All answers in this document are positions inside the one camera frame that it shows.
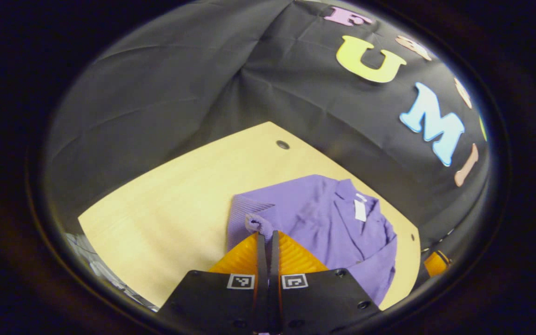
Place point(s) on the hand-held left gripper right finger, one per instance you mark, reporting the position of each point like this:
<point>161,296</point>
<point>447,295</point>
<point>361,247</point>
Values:
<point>274,279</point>

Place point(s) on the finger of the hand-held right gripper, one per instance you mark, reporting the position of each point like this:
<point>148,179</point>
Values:
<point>435,264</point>

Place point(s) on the black backdrop cloth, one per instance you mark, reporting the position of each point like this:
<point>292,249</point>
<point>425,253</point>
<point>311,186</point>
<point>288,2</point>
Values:
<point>179,93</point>

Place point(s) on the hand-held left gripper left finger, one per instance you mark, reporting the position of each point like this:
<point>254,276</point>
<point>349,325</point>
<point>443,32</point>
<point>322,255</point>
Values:
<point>261,279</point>

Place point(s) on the purple knit shirt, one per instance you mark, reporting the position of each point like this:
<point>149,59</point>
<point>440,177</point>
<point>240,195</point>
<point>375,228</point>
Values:
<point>314,209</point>

